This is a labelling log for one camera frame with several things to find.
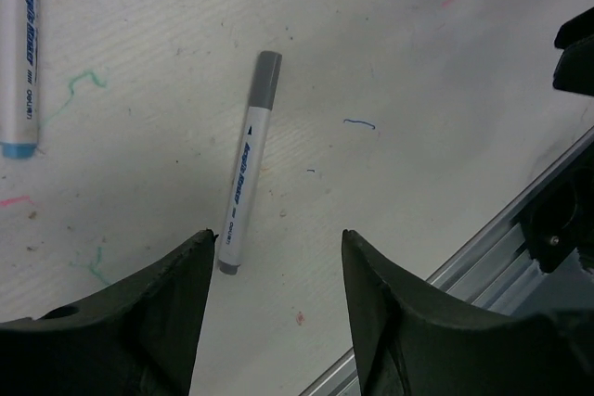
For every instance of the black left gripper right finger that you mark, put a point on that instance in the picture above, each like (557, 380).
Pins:
(411, 338)

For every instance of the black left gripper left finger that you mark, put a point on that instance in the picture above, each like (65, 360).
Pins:
(138, 336)

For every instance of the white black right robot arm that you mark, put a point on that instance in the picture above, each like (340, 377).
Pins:
(574, 71)

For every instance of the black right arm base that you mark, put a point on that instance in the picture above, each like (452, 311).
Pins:
(559, 220)

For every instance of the aluminium mounting rail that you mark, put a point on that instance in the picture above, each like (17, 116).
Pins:
(494, 271)

